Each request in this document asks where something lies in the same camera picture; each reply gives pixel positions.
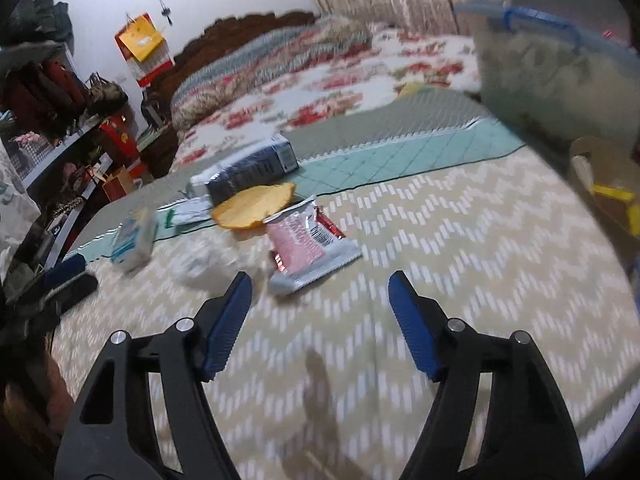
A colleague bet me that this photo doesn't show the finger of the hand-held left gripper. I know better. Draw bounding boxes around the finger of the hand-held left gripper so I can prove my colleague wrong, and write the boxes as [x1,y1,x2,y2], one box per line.
[42,254,88,286]
[47,274,100,311]

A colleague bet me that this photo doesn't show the person's left forearm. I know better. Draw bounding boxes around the person's left forearm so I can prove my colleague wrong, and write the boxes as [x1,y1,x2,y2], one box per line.
[0,340,73,461]

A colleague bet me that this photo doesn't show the orange yellow wrapper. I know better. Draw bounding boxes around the orange yellow wrapper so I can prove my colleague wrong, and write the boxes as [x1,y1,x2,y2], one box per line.
[211,183,297,231]

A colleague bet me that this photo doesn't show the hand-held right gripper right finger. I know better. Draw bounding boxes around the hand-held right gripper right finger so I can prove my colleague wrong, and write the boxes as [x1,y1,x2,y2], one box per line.
[388,270,586,480]

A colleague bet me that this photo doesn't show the red gift bag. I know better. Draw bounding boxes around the red gift bag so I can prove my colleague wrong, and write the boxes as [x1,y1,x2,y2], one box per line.
[97,116,138,171]

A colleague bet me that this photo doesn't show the white green wrapper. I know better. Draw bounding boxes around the white green wrapper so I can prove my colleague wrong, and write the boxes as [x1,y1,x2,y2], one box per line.
[157,195,218,226]

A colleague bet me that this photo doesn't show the brown handbag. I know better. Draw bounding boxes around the brown handbag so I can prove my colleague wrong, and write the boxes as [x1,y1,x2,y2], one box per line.
[87,74,128,116]

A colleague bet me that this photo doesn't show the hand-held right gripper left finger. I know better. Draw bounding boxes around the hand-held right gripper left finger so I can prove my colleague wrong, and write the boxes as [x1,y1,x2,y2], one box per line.
[54,271,253,480]

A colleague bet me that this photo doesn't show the dark folded clothes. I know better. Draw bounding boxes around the dark folded clothes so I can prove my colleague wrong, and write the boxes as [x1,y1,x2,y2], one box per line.
[30,0,75,53]

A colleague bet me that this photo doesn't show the beige wastebasket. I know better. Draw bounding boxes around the beige wastebasket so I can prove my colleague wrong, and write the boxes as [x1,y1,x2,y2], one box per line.
[567,136,640,241]

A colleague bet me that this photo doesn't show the red yellow wall calendar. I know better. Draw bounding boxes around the red yellow wall calendar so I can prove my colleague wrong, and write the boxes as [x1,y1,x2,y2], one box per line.
[115,12,173,86]

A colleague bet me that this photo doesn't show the grey shelf unit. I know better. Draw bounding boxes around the grey shelf unit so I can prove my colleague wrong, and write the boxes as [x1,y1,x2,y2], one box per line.
[0,42,136,281]

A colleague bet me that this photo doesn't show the clear storage box blue handle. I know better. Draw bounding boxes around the clear storage box blue handle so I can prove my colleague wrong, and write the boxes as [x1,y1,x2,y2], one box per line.
[452,0,640,161]

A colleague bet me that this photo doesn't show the floral patchwork quilt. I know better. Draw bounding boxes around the floral patchwork quilt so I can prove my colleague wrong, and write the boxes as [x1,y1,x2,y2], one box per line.
[170,15,373,128]

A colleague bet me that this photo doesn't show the pink silver snack packet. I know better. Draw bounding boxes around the pink silver snack packet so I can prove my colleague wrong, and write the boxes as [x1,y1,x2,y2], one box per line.
[264,195,363,296]

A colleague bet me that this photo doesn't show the white blue tissue pack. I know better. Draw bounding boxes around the white blue tissue pack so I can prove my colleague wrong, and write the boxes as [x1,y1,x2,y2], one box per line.
[110,206,160,272]

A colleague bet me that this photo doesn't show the chevron patterned tablecloth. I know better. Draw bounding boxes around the chevron patterned tablecloth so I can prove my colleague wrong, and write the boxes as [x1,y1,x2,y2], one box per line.
[50,90,631,480]

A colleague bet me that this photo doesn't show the white printed cloth bag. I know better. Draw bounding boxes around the white printed cloth bag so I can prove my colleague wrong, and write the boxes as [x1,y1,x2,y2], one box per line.
[0,140,41,271]

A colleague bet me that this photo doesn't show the yellow cloth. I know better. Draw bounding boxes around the yellow cloth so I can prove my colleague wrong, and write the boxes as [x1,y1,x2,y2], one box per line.
[395,82,436,98]

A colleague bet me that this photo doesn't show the blue white drink carton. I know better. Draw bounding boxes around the blue white drink carton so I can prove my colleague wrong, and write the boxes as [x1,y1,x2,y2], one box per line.
[187,135,300,205]

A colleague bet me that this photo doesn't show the row of dark red bags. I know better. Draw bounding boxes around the row of dark red bags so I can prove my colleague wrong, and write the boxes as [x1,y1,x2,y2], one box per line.
[2,60,88,126]

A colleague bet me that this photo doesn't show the bed with floral sheet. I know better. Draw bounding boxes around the bed with floral sheet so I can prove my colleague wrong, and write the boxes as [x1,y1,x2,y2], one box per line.
[170,25,483,161]

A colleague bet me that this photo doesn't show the carved wooden headboard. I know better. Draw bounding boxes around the carved wooden headboard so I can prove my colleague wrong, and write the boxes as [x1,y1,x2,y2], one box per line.
[145,9,321,111]

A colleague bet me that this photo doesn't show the long yellow cardboard box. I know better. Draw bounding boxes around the long yellow cardboard box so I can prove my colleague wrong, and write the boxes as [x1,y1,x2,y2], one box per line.
[592,184,640,236]

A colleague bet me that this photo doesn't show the white red-print bag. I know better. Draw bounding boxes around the white red-print bag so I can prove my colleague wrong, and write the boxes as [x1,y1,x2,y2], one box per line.
[172,240,261,291]

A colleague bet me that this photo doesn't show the dark wooden nightstand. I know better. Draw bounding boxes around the dark wooden nightstand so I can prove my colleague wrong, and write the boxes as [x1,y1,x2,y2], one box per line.
[137,127,178,178]

